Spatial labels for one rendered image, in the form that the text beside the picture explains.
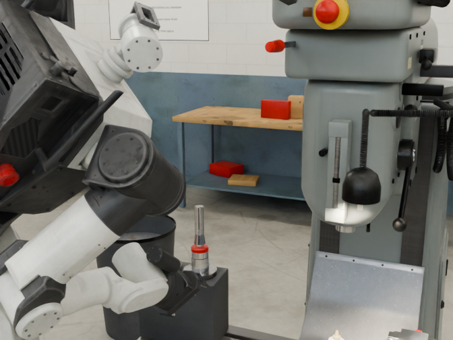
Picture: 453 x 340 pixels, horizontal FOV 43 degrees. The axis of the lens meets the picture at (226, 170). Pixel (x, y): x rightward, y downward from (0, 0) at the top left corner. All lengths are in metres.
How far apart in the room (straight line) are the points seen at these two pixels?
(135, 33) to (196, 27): 5.09
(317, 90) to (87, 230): 0.56
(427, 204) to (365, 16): 0.78
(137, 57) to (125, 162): 0.21
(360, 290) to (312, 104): 0.73
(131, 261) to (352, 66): 0.57
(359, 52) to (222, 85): 4.87
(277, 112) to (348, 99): 4.00
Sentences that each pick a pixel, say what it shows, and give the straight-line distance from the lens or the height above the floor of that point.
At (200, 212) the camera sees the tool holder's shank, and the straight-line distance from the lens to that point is 1.50.
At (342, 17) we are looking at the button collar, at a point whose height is 1.75.
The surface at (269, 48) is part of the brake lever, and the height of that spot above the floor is 1.70.
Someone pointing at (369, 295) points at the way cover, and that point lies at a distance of 1.77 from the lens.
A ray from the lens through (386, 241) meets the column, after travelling 1.76.
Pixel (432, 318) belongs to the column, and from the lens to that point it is 1.87.
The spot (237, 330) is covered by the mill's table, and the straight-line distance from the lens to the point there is 1.69.
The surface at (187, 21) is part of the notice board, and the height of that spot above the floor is 1.72.
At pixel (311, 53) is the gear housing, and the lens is 1.17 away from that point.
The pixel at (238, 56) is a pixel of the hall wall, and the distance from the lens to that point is 5.90.
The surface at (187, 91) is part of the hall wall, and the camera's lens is 6.17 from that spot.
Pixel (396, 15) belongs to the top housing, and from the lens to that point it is 1.06.
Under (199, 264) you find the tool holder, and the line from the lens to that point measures 1.54.
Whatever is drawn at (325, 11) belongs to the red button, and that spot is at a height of 1.76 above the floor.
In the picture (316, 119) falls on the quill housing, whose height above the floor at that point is 1.55.
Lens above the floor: 1.75
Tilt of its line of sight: 15 degrees down
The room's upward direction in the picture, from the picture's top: straight up
